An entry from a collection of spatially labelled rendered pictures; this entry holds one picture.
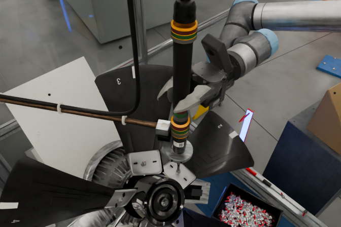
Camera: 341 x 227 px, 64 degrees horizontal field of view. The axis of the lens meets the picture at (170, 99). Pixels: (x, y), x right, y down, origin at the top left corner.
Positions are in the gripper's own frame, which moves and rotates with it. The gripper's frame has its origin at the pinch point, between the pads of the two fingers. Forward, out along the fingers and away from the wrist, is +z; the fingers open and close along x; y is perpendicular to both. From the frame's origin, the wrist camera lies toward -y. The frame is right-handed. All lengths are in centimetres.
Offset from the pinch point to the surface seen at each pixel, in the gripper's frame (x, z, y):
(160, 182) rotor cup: -2.1, 5.2, 23.8
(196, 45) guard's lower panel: 70, -89, 63
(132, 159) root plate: 8.6, 5.9, 25.5
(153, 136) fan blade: 6.8, -0.4, 19.1
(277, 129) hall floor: 17, -145, 150
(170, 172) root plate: 1.4, -1.3, 31.4
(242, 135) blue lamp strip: 0, -37, 45
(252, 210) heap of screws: -18, -27, 66
